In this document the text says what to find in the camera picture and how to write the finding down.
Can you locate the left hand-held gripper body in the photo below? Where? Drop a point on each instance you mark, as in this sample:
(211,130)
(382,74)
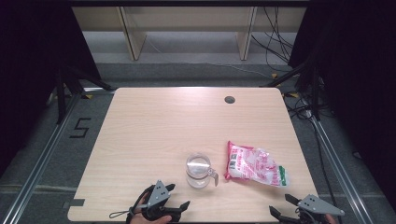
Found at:
(158,192)

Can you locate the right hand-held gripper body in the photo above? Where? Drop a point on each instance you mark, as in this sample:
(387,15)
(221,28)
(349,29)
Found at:
(320,205)

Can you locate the pink and white powder bag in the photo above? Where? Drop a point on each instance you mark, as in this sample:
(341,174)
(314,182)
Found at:
(252,165)

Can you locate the person's right hand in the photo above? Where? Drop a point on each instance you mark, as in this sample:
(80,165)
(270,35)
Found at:
(331,219)

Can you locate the person's left hand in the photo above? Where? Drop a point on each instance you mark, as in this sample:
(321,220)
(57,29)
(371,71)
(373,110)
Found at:
(150,220)

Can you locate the black tape piece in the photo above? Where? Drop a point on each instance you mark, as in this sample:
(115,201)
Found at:
(74,202)

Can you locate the black tape floor marking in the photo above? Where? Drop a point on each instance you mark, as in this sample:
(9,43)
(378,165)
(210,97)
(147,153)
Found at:
(80,127)

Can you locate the yellow tape piece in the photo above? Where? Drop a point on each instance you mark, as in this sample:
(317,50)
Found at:
(89,96)
(274,75)
(294,95)

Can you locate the black metal stand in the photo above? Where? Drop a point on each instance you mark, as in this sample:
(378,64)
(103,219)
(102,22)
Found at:
(62,93)
(315,93)

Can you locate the dark curtain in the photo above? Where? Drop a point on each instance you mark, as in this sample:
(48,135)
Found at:
(28,62)
(358,77)

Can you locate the light wooden shelf unit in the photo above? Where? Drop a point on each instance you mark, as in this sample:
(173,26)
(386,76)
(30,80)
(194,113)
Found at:
(186,18)

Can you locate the aluminium floor rail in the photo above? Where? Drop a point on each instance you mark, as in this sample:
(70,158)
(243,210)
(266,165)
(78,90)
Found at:
(339,168)
(40,161)

